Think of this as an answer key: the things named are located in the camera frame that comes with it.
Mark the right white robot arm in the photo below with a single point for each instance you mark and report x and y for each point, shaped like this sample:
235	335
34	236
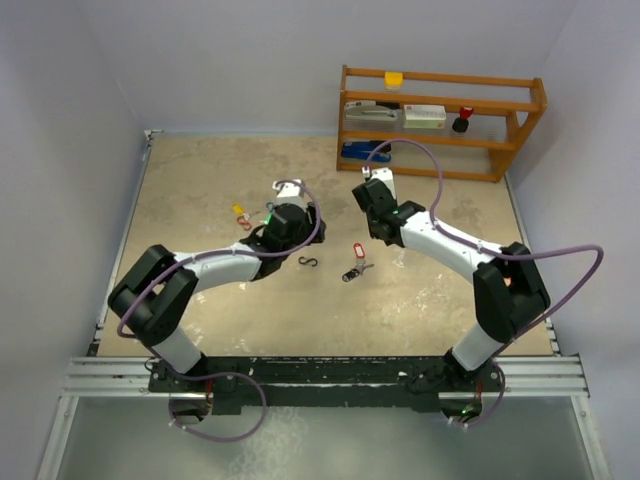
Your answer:
509	293

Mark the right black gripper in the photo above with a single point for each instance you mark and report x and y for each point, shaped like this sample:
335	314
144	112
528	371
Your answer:
372	236

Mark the red black stamp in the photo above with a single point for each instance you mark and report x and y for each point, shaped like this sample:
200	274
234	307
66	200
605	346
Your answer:
461	123

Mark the grey stapler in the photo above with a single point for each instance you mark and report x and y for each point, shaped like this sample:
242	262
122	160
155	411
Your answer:
371	110

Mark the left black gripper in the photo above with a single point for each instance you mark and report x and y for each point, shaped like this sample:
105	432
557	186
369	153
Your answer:
310	221

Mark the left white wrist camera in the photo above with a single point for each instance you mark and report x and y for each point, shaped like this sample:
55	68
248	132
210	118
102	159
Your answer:
289	192

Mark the wooden shelf rack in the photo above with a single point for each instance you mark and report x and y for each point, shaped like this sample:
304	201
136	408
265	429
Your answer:
493	114

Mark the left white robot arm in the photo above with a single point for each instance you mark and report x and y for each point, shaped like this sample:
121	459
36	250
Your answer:
152	297

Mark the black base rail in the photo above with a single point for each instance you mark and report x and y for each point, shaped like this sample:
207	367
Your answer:
423	384

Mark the red S carabiner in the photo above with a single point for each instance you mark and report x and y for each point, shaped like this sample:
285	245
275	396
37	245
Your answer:
244	223

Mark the silver key black tag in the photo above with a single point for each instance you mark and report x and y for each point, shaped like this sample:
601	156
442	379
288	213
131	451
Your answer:
367	268

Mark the white cardboard box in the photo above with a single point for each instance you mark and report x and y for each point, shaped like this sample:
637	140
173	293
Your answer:
424	116

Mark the black S carabiner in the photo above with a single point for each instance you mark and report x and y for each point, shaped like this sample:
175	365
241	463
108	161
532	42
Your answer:
312	262

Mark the blue stapler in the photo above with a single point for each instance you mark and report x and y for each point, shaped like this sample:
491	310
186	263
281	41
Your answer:
360	150

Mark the yellow lid jar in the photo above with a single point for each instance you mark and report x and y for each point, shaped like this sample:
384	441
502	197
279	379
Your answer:
393	81

